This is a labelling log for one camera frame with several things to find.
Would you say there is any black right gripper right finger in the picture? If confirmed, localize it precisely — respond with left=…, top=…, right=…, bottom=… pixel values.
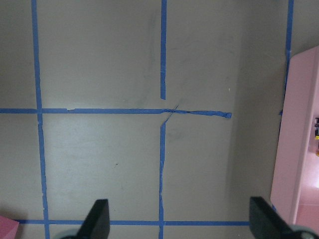
left=249, top=197, right=299, bottom=239

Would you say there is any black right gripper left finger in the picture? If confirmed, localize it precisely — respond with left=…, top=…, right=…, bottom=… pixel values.
left=76, top=199, right=110, bottom=239

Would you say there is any yellow push button switch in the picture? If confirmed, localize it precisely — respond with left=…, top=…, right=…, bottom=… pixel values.
left=315, top=118, right=319, bottom=157

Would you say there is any pink plastic bin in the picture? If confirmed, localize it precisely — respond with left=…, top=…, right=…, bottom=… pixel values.
left=271, top=47, right=319, bottom=233

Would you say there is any pink foam cube centre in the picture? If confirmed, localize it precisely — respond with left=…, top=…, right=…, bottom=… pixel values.
left=0, top=216, right=19, bottom=239

